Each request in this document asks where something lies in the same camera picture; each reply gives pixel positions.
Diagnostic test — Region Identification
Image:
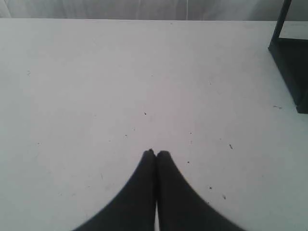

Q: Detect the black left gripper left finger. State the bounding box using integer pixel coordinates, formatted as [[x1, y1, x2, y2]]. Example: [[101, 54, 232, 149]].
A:
[[75, 149, 156, 231]]

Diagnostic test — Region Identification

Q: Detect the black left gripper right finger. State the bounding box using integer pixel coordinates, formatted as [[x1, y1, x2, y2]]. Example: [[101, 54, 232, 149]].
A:
[[156, 151, 242, 231]]

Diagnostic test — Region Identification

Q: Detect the black shelf rack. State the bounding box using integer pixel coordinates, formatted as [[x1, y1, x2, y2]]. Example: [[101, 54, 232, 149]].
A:
[[268, 0, 308, 114]]

